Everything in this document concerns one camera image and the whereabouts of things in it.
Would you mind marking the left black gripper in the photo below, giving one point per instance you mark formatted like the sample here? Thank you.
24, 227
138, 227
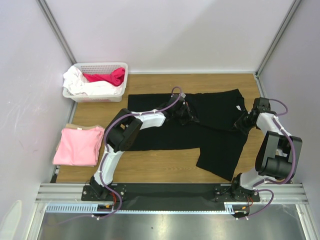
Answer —
189, 117

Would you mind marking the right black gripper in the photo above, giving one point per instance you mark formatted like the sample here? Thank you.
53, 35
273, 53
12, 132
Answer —
242, 121

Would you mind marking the black t-shirt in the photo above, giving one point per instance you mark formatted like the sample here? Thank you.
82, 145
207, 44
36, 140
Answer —
214, 134

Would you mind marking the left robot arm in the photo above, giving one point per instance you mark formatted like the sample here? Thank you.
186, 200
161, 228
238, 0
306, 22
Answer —
121, 133

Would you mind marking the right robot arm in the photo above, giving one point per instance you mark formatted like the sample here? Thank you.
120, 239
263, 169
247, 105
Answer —
278, 156

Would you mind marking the magenta t-shirt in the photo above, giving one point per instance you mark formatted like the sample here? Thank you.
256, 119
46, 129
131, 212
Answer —
116, 78

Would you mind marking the white plastic laundry basket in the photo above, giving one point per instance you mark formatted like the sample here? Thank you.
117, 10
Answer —
98, 68

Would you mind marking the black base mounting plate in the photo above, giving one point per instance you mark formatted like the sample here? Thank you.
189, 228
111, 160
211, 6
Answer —
194, 197

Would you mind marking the folded pink t-shirt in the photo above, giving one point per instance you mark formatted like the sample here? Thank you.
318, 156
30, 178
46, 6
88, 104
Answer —
79, 146

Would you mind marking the white t-shirt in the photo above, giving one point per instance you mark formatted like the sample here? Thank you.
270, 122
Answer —
77, 84

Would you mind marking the folded beige t-shirt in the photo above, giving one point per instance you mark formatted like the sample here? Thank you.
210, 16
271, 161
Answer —
80, 126

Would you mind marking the aluminium frame rail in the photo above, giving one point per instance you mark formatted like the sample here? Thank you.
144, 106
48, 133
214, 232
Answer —
72, 192

